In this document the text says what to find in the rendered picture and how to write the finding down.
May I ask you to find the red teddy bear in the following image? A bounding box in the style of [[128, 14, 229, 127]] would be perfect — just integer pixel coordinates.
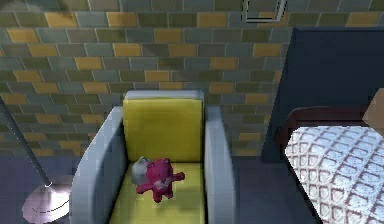
[[135, 157, 186, 204]]

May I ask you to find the grey armchair with yellow cushions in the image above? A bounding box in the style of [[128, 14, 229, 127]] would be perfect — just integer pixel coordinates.
[[69, 89, 237, 224]]

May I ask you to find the grey round stuffed toy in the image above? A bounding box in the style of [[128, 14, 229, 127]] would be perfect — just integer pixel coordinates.
[[130, 156, 153, 186]]

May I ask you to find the bed with white patterned cover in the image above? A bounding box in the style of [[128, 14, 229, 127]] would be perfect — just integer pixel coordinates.
[[278, 105, 384, 224]]

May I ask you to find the silver floor lamp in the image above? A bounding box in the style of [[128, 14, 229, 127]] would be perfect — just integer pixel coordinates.
[[0, 96, 75, 224]]

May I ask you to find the tan pillow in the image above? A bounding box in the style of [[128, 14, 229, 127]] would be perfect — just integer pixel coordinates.
[[361, 87, 384, 137]]

